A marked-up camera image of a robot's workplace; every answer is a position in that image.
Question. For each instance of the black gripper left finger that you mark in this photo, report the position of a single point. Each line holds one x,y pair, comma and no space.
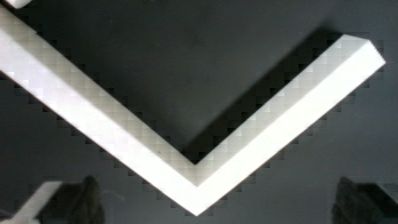
78,203

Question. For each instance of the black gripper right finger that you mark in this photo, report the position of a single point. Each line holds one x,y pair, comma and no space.
366,203

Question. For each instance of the white desk leg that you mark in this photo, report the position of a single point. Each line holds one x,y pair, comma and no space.
24,216

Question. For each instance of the white L-shaped fence wall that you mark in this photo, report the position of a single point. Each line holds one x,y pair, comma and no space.
192,182

